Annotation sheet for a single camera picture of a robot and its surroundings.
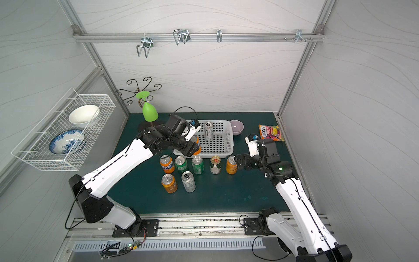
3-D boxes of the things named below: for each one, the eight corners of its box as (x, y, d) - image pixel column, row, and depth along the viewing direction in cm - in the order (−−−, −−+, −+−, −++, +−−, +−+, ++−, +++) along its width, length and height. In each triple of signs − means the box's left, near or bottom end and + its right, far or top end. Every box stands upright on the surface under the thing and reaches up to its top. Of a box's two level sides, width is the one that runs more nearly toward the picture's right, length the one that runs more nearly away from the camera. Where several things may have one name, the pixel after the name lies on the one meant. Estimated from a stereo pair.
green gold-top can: (210, 174, 92) (209, 166, 84) (210, 164, 96) (209, 155, 88) (220, 174, 92) (221, 166, 84) (220, 164, 96) (220, 155, 88)
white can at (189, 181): (185, 192, 85) (180, 182, 75) (186, 182, 89) (182, 171, 78) (195, 192, 85) (192, 182, 75) (196, 182, 89) (193, 171, 78)
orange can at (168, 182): (164, 193, 84) (160, 186, 76) (167, 181, 88) (162, 173, 81) (176, 193, 84) (172, 186, 76) (178, 181, 88) (175, 173, 81)
